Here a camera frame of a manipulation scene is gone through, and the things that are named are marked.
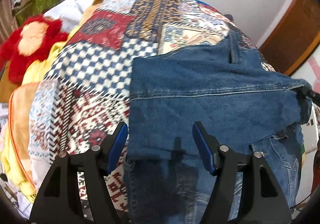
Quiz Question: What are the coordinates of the blue denim jacket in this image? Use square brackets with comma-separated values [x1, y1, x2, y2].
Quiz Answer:
[124, 31, 312, 223]

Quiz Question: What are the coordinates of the yellow blanket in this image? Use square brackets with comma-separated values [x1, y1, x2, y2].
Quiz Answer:
[0, 40, 66, 205]

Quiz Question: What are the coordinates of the wooden wardrobe cabinet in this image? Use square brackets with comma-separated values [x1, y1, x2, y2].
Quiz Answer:
[260, 0, 319, 75]

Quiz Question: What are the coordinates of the patchwork patterned bedspread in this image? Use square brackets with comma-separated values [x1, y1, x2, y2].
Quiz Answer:
[27, 0, 276, 224]

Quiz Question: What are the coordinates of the grey backpack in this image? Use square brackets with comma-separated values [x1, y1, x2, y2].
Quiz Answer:
[224, 14, 234, 22]

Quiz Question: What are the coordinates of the red plush toy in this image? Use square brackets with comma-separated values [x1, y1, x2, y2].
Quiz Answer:
[1, 15, 68, 84]

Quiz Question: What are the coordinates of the white folded shirt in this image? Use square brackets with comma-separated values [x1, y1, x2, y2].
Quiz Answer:
[43, 0, 94, 33]

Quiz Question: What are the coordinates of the green patterned storage box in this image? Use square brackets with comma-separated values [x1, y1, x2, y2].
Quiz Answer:
[15, 0, 60, 26]

